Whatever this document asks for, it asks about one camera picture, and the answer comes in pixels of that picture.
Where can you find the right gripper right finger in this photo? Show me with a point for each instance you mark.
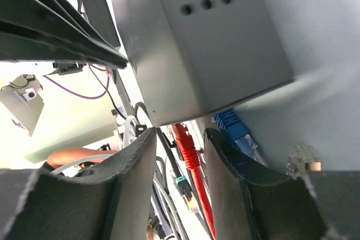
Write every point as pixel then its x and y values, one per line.
pixel 252 201

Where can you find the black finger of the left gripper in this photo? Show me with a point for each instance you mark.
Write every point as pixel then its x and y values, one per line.
pixel 52 30

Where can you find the black network switch box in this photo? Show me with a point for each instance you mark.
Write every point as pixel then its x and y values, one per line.
pixel 193 58

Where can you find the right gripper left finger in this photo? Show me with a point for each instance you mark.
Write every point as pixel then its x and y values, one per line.
pixel 112 201

